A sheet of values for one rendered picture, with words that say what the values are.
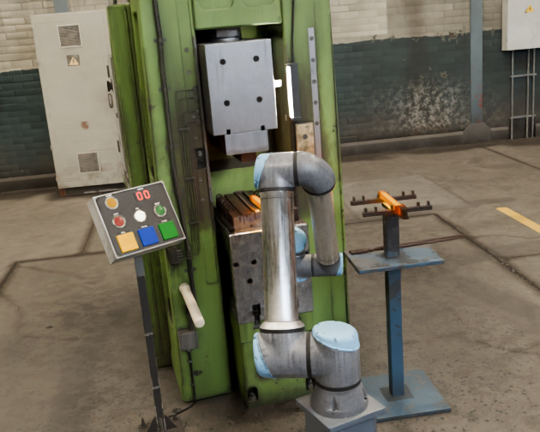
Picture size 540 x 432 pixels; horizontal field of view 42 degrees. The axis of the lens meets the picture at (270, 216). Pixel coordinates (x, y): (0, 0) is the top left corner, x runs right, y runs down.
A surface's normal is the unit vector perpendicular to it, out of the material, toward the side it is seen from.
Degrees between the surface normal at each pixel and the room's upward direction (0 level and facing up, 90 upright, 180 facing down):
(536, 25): 90
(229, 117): 90
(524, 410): 0
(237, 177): 90
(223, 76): 90
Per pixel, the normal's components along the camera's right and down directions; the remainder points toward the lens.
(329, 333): 0.00, -0.96
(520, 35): 0.13, 0.25
